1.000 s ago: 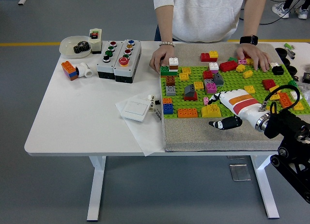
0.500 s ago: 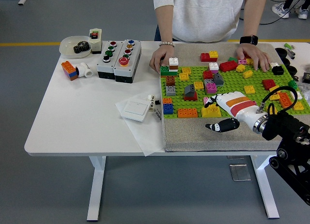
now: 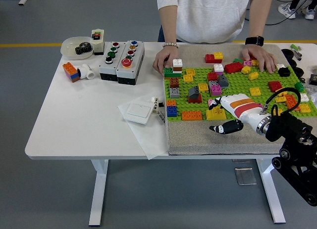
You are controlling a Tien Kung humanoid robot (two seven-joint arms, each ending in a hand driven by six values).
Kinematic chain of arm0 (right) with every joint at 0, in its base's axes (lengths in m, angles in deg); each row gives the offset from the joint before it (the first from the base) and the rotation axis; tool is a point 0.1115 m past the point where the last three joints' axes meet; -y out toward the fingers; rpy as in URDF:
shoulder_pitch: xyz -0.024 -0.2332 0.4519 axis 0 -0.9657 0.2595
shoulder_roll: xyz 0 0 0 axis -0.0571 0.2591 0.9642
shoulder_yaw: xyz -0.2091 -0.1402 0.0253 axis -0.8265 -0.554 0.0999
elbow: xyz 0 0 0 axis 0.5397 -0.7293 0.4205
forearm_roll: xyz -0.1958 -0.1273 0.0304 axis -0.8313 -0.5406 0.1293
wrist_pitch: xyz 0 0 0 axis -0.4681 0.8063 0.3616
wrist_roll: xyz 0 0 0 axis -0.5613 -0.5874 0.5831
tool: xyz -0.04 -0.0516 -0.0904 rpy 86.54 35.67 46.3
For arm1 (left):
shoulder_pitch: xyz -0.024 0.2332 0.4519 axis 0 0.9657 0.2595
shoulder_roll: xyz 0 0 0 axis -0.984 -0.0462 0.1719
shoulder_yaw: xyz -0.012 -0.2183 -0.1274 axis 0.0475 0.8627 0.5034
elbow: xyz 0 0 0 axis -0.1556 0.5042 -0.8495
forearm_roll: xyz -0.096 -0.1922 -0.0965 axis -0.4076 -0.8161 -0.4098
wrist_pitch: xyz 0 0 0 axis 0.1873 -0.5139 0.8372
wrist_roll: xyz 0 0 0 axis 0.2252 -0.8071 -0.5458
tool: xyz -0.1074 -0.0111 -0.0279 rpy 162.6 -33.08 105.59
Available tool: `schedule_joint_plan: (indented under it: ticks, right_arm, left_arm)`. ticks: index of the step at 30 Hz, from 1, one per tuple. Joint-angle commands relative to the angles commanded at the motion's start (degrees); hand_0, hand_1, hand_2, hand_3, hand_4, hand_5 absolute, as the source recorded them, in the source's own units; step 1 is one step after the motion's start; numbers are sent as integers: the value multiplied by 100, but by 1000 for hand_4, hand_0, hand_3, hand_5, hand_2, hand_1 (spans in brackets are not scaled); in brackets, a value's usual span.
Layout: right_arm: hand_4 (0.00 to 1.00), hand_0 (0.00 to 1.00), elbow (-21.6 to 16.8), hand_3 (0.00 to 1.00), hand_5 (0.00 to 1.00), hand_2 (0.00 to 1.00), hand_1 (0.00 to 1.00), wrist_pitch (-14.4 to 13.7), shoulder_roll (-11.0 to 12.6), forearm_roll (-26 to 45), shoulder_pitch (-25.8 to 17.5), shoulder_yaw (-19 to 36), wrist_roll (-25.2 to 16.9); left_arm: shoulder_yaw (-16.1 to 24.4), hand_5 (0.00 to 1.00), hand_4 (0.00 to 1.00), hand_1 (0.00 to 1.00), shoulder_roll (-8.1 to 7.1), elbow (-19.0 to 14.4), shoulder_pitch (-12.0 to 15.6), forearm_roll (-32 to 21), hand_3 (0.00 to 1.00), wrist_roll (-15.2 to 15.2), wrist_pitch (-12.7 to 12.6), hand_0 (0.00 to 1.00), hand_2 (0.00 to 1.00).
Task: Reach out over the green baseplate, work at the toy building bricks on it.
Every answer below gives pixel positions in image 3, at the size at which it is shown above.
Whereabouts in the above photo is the person's right hand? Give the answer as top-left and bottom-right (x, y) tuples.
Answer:
(153, 46), (179, 75)

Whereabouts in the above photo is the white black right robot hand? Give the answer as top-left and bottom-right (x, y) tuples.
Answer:
(208, 93), (268, 135)

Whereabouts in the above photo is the person's left hand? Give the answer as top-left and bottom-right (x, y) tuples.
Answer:
(241, 44), (277, 74)

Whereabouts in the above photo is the green studded baseplate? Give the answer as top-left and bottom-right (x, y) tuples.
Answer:
(163, 65), (317, 122)

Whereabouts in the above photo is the black wristwatch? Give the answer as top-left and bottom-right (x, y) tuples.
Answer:
(245, 36), (264, 46)

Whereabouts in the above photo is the yellow curved brick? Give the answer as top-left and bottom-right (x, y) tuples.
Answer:
(206, 109), (227, 121)

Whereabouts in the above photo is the red long brick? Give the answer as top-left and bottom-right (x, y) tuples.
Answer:
(224, 62), (244, 74)

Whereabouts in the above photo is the black square brick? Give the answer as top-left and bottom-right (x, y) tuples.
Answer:
(277, 67), (292, 78)

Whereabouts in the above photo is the dark grey slope brick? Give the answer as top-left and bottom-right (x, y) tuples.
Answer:
(217, 75), (230, 89)

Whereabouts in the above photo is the grey emergency-stop control box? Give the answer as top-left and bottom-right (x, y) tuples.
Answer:
(115, 40), (145, 86)

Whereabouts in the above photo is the white labelled connector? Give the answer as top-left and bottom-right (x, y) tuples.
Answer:
(151, 96), (160, 115)

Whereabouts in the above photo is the red slope brick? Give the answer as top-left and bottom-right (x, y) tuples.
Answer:
(187, 94), (203, 104)

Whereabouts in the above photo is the person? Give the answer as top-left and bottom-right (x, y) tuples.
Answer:
(277, 0), (317, 20)
(153, 0), (277, 75)

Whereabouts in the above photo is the blue square brick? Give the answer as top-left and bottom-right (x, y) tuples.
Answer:
(166, 105), (178, 118)

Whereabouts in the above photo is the grey-brown mat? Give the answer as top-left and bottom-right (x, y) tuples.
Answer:
(162, 43), (317, 156)

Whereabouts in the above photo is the grey three-button control box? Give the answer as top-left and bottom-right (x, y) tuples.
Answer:
(98, 41), (127, 82)

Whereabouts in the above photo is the white pipe tee fitting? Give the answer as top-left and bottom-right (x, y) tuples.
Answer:
(77, 63), (96, 80)

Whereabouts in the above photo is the black metal gear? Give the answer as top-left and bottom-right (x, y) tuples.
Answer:
(75, 42), (94, 56)

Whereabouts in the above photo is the translucent paper sheet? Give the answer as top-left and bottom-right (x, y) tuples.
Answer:
(117, 96), (171, 161)

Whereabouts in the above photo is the white table leg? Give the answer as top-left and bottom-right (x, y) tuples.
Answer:
(88, 159), (109, 227)
(256, 159), (287, 224)

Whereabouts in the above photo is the multicoloured brick stack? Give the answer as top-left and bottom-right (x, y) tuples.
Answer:
(62, 62), (81, 84)

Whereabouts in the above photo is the cream plastic bowl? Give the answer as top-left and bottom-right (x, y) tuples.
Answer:
(60, 36), (94, 61)

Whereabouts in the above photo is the black floor cable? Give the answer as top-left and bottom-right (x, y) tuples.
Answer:
(244, 0), (317, 26)

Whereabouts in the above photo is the white wall switch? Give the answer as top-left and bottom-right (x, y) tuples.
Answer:
(123, 102), (154, 125)

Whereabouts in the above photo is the cream red-green switch box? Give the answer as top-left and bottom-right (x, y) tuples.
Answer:
(90, 29), (105, 56)

